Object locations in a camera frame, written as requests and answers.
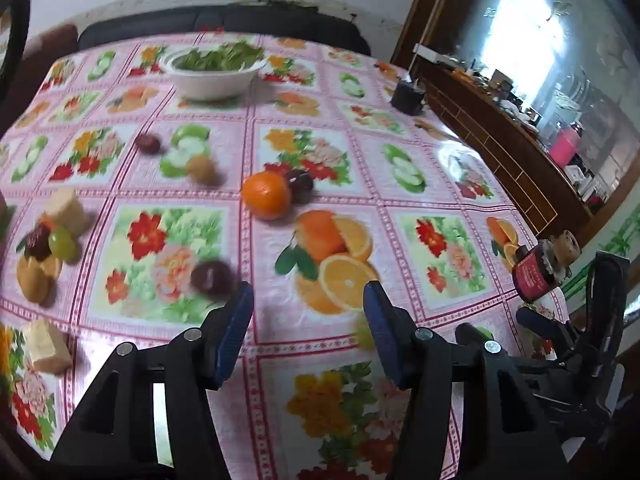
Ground wooden cabinet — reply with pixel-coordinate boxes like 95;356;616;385
415;52;601;236

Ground yellow-tan round fruit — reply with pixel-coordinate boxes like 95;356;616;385
16;255;57;303

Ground green leafy vegetables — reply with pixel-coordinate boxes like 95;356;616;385
172;42;265;72

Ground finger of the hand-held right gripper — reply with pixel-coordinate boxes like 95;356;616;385
456;322;488;350
516;306;573;347

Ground dark red plum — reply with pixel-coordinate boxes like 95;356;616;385
190;260;233;297
135;132;162;156

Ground black cable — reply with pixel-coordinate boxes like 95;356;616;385
0;0;32;103

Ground dark red date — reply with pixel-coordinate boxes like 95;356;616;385
25;225;53;261

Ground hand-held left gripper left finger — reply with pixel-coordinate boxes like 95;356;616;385
50;281;256;480

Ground white bowl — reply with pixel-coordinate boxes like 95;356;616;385
161;42;267;101

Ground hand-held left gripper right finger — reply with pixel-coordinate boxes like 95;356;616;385
362;280;571;480

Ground pink floral fruit-print tablecloth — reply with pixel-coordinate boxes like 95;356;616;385
0;32;571;480

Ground black cup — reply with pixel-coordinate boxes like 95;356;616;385
391;76;427;116

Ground pink container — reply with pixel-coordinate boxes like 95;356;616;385
550;127;583;166

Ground tan spool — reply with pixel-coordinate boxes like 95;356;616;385
550;230;582;268

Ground dark red labelled bottle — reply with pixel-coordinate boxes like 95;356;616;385
511;240;563;303

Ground orange with green leaf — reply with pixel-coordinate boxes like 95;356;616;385
241;171;292;221

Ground dark purple plum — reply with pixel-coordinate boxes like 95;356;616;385
284;167;315;204

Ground pale banana piece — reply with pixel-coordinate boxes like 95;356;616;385
22;319;73;375
45;187;86;233

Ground small tan longan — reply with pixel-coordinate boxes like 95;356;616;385
186;155;218;184

